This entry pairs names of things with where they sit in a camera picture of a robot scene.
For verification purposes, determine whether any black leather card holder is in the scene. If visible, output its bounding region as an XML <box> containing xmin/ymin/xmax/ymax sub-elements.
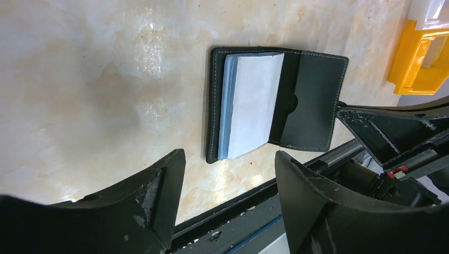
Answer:
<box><xmin>205</xmin><ymin>47</ymin><xmax>349</xmax><ymax>164</ymax></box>

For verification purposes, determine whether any white plastic bin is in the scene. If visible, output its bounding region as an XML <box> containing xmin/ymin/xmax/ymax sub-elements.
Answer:
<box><xmin>407</xmin><ymin>0</ymin><xmax>448</xmax><ymax>30</ymax></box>

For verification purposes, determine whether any yellow plastic bin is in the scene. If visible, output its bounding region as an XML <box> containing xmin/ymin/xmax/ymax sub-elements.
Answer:
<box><xmin>388</xmin><ymin>20</ymin><xmax>448</xmax><ymax>95</ymax></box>

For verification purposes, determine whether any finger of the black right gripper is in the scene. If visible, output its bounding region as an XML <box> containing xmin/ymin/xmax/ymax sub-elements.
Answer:
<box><xmin>336</xmin><ymin>101</ymin><xmax>448</xmax><ymax>171</ymax></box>

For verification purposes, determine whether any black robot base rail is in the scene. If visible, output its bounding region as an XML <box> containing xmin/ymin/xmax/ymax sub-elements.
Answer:
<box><xmin>168</xmin><ymin>138</ymin><xmax>443</xmax><ymax>254</ymax></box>

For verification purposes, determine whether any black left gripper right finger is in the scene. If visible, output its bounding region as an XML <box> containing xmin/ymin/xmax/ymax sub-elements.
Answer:
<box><xmin>275</xmin><ymin>151</ymin><xmax>448</xmax><ymax>253</ymax></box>

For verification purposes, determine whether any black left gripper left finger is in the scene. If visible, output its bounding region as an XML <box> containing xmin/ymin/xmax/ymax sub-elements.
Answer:
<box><xmin>1</xmin><ymin>149</ymin><xmax>186</xmax><ymax>253</ymax></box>

